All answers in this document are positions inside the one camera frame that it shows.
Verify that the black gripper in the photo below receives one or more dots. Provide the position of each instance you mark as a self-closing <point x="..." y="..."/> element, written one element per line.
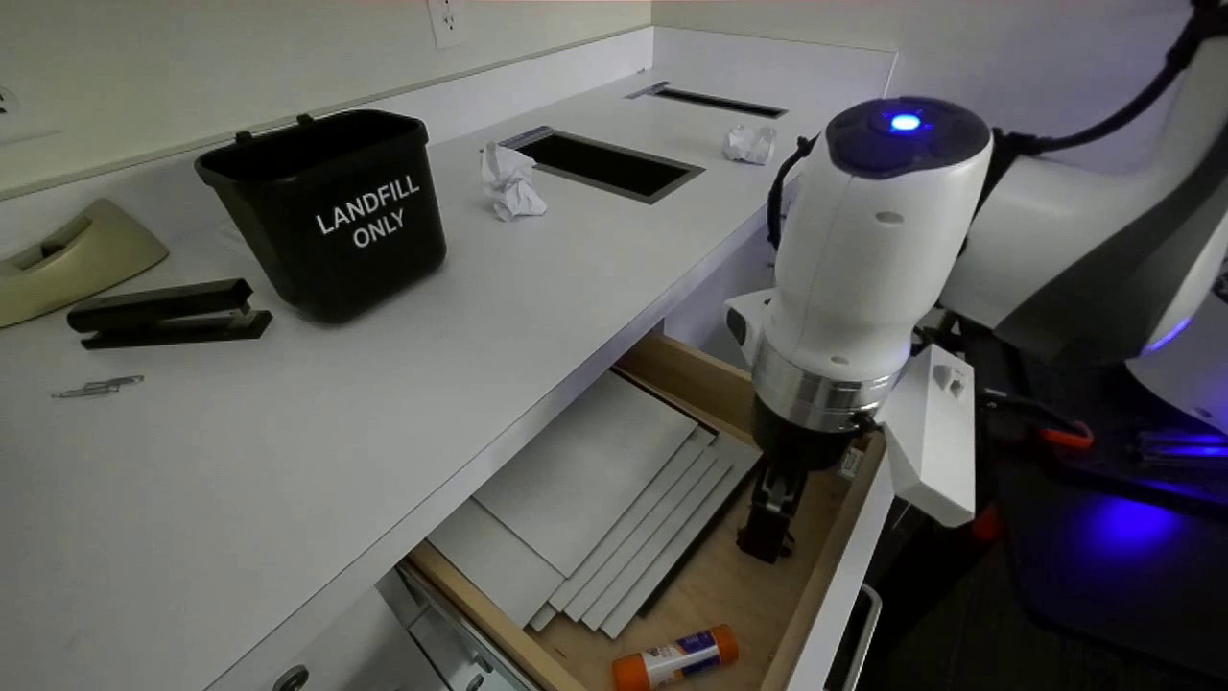
<point x="812" y="452"/>

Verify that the dark staple remover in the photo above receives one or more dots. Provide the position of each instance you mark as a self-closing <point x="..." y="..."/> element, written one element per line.
<point x="766" y="539"/>

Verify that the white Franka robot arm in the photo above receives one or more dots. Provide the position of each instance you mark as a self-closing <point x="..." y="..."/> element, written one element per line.
<point x="883" y="242"/>

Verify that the open wooden drawer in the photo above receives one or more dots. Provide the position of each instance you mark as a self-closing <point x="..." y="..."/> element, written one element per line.
<point x="715" y="599"/>

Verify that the rectangular counter opening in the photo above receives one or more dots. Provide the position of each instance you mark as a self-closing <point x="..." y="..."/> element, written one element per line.
<point x="603" y="163"/>

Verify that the black stapler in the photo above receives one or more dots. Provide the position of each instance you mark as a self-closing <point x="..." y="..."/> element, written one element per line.
<point x="165" y="317"/>

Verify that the white folder stack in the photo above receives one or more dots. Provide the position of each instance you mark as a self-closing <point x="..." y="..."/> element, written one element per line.
<point x="600" y="505"/>

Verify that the orange glue stick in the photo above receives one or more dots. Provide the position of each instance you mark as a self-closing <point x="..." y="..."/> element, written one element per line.
<point x="673" y="658"/>

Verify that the red black clamp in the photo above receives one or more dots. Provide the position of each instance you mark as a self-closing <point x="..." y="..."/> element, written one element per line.
<point x="985" y="525"/>
<point x="1067" y="441"/>

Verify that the black robot table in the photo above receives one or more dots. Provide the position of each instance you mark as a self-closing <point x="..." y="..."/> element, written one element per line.
<point x="1116" y="551"/>

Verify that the crumpled white paper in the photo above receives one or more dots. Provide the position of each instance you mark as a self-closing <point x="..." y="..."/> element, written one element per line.
<point x="516" y="186"/>
<point x="750" y="143"/>

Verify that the black landfill bin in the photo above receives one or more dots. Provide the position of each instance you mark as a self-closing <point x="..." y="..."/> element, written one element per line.
<point x="339" y="217"/>

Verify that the beige tape dispenser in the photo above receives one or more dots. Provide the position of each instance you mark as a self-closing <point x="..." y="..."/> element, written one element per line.
<point x="72" y="262"/>

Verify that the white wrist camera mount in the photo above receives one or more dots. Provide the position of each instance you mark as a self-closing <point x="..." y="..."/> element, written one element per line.
<point x="933" y="436"/>

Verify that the white wall outlet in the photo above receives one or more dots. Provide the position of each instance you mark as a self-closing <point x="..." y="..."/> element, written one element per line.
<point x="447" y="22"/>

